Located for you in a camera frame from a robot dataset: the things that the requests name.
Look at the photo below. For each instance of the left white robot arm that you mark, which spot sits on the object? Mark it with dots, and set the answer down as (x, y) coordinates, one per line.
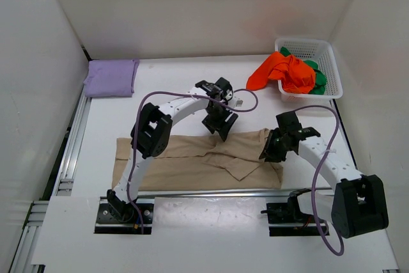
(158, 113)

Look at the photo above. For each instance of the aluminium frame rail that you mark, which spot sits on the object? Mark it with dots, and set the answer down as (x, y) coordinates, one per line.
(213, 231)

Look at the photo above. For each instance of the green t shirt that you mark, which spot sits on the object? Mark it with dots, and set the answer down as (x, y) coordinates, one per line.
(319, 81)

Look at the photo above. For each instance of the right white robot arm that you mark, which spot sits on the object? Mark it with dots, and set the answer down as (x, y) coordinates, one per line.
(358, 205)

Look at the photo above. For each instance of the purple t shirt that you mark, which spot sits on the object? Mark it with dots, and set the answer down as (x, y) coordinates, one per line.
(110, 78)

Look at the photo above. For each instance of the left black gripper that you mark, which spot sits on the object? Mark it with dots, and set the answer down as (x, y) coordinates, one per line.
(220, 121)

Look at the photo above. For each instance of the orange t shirt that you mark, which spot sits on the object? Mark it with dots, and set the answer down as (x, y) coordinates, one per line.
(272, 69)

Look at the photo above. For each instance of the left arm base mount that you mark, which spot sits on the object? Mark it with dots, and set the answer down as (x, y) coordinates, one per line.
(109, 221)

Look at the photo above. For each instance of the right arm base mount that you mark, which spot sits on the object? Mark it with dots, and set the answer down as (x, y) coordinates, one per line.
(283, 222)

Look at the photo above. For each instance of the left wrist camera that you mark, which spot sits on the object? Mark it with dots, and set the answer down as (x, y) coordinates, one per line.
(235, 102)

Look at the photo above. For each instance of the beige t shirt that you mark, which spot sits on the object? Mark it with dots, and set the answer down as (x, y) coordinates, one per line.
(206, 163)

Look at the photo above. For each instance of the white plastic basket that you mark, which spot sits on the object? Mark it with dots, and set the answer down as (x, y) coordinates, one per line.
(320, 52)

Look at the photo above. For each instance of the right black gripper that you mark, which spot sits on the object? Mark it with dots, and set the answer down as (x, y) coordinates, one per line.
(273, 146)

